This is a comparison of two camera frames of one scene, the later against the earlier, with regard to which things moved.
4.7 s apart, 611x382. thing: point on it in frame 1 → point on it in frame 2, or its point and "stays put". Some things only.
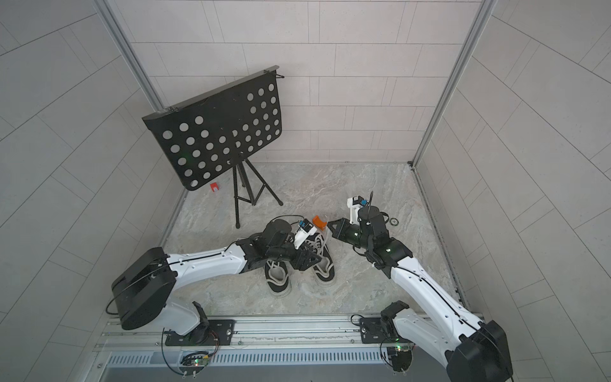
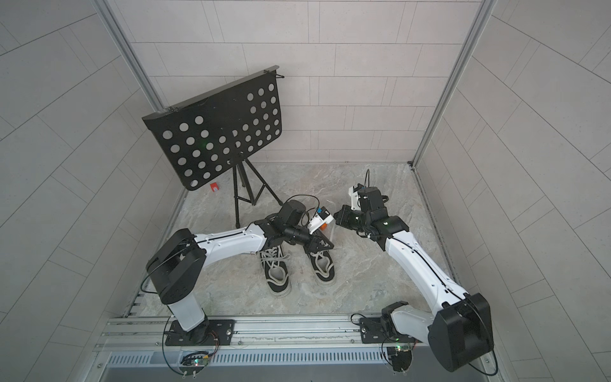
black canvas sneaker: (278, 278) stays put
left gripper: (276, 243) → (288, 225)
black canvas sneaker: (324, 270) stays put
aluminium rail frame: (262, 334) stays put
